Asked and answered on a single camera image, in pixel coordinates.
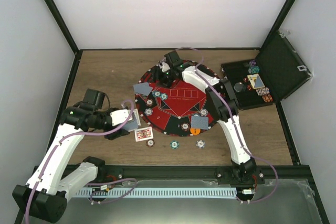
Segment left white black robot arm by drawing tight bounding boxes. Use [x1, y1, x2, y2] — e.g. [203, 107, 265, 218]
[12, 89, 135, 223]

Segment red black hundred chip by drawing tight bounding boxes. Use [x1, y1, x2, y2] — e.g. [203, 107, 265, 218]
[181, 123, 190, 131]
[146, 99, 153, 106]

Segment orange chips in case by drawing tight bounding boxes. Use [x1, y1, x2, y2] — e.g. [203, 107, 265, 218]
[262, 94, 273, 103]

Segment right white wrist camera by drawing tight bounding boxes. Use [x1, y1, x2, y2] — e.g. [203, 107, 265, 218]
[159, 61, 170, 72]

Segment black round puck in case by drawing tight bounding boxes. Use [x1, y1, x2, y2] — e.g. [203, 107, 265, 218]
[234, 82, 246, 93]

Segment orange round blind button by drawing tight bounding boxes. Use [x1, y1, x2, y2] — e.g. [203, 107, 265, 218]
[190, 128, 201, 135]

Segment red black chip stack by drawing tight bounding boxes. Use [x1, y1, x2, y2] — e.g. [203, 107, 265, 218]
[146, 140, 155, 147]

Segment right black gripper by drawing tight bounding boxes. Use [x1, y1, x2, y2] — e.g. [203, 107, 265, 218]
[148, 68, 175, 89]

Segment card deck in case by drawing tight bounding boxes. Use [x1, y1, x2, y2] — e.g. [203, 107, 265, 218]
[247, 73, 265, 89]

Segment purple white chip stack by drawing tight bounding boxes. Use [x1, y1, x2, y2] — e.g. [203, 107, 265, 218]
[196, 140, 205, 148]

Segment grey playing card deck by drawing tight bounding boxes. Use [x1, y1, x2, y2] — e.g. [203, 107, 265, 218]
[122, 117, 140, 132]

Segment face-up queen playing card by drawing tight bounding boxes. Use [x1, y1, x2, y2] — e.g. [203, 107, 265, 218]
[134, 127, 153, 142]

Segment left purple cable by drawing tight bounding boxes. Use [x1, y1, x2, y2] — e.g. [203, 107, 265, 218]
[25, 100, 136, 224]

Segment light blue slotted cable duct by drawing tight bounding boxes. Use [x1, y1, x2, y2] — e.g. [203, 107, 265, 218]
[75, 187, 237, 199]

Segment black poker chip case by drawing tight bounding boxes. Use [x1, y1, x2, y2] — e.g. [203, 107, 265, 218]
[221, 32, 312, 110]

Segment green blue chip stack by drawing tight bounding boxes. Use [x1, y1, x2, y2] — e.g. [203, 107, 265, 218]
[170, 141, 179, 149]

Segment face-down blue playing card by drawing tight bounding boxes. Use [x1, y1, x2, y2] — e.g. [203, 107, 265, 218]
[133, 82, 153, 96]

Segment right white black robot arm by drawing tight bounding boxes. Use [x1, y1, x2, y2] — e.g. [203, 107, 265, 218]
[152, 50, 257, 184]

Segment triangular black dealer button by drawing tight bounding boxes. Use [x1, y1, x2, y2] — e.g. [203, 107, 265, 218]
[139, 94, 148, 101]

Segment teal chips in case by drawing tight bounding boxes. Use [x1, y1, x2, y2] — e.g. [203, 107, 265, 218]
[248, 66, 260, 74]

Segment round red black poker mat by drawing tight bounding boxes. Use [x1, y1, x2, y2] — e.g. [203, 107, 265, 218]
[135, 66, 216, 137]

